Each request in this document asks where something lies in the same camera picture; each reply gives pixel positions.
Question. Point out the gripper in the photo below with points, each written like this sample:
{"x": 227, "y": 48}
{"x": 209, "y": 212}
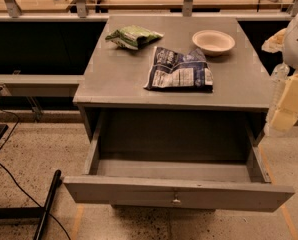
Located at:
{"x": 297, "y": 44}

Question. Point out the grey top drawer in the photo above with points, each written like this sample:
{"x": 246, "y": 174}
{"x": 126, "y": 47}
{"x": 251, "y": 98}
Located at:
{"x": 181, "y": 159}

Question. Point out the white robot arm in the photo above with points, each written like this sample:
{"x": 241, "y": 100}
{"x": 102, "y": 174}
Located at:
{"x": 283, "y": 110}

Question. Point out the grey drawer cabinet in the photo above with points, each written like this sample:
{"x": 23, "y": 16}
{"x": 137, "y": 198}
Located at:
{"x": 116, "y": 77}

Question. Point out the clear sanitizer bottle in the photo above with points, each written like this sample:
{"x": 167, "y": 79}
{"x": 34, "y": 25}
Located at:
{"x": 279, "y": 75}

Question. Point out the white bowl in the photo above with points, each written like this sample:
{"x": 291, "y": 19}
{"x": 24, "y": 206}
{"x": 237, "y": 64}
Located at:
{"x": 213, "y": 43}

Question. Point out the blue snack bag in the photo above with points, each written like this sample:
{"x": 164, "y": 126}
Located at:
{"x": 173, "y": 71}

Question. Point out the green chip bag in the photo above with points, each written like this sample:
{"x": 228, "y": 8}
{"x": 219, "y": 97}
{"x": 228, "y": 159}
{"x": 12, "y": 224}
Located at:
{"x": 133, "y": 37}

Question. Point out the black metal stand leg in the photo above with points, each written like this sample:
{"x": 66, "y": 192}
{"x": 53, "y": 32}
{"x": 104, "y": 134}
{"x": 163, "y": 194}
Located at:
{"x": 36, "y": 215}

